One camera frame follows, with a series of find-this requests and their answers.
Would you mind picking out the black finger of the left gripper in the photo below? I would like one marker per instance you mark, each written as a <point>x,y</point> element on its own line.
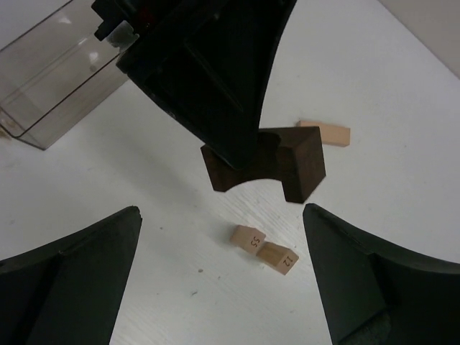
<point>205,63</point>

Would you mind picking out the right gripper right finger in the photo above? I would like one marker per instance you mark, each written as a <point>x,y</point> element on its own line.
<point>376,292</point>

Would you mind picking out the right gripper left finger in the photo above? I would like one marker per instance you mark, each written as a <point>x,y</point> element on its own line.
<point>70,290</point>

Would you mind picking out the light wood block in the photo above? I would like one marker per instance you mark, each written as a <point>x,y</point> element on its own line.
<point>333,135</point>
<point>248,238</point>
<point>280,258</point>

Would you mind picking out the dark brown arch block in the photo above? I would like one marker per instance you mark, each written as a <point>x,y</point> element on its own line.
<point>290,155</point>

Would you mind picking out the clear plastic container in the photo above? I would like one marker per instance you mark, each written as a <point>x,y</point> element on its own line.
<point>55,74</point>

